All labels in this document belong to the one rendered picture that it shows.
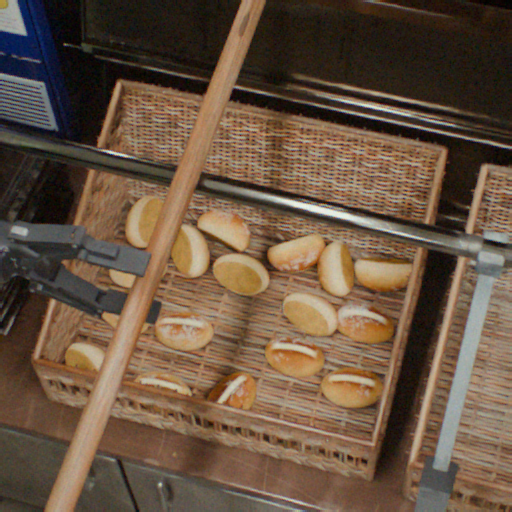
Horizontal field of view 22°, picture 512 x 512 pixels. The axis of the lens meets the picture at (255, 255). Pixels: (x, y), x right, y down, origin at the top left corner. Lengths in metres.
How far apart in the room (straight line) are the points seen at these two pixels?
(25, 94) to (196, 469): 0.71
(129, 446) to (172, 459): 0.07
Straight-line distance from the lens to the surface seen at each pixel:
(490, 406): 2.17
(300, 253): 2.21
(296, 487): 2.11
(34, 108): 2.34
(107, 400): 1.50
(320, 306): 2.15
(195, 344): 2.17
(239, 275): 2.20
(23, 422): 2.20
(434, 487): 1.72
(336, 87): 2.01
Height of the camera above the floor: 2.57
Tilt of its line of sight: 61 degrees down
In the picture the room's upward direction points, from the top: 5 degrees counter-clockwise
